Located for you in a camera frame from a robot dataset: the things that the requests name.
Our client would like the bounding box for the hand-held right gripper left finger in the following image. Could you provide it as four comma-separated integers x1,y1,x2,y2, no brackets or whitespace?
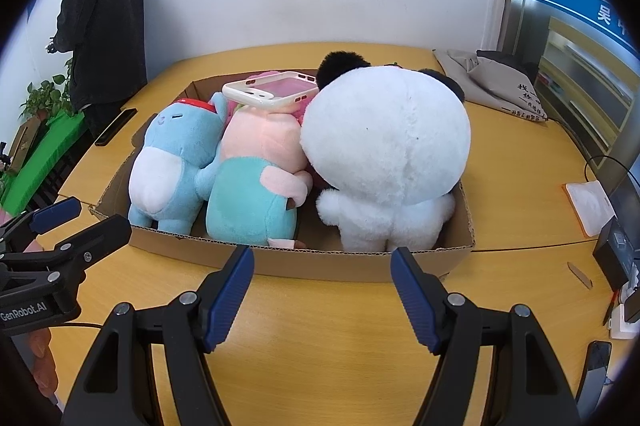
60,245,256,426

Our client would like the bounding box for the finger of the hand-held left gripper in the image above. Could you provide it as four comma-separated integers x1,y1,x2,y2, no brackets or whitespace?
0,197,83,252
0,214,133,271

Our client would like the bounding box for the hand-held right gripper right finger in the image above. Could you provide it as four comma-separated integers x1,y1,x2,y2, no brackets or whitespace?
390,247,584,426

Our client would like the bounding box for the teal and pink plush pig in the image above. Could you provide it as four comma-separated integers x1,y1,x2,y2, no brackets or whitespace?
205,109,313,249

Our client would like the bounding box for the cardboard box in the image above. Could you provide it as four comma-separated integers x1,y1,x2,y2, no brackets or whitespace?
89,69,477,283

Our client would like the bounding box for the light blue plush toy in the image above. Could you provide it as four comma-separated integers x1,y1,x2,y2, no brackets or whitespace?
127,97,231,236

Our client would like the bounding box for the white plush panda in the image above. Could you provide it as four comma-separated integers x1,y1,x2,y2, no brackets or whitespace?
299,50,473,253

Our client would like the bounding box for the white phone case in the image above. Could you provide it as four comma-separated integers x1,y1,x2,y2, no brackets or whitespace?
221,71,321,109

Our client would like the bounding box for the pink plush bear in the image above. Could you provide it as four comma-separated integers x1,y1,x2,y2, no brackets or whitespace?
227,70,326,192

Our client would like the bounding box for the person's left hand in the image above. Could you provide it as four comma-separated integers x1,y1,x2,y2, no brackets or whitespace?
27,328,59,402

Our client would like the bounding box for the green cloth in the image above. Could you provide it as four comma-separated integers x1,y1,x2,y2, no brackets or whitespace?
0,109,87,214

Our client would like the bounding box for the brown cardboard sheet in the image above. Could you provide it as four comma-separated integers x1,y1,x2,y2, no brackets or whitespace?
9,120,47,172

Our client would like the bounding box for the black smartphone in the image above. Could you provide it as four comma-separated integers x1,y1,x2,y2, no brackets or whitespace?
94,107,138,147
580,340,613,402

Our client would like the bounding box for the green potted plant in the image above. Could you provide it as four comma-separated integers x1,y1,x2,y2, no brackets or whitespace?
22,59,76,119

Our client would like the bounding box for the white pad with orange rim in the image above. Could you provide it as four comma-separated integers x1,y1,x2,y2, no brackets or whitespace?
565,180,617,238

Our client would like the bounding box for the black box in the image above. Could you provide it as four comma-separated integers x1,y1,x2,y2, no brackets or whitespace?
592,216,640,292

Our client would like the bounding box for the white power strip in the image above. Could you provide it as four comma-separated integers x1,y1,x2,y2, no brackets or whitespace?
607,271,640,339

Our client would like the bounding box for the grey tote bag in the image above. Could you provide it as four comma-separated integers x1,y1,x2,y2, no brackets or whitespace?
432,49,551,123

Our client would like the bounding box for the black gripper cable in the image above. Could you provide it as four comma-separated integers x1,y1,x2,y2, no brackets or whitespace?
49,322,111,332

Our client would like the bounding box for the thin black cable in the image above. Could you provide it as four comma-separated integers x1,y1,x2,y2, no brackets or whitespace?
582,155,633,182

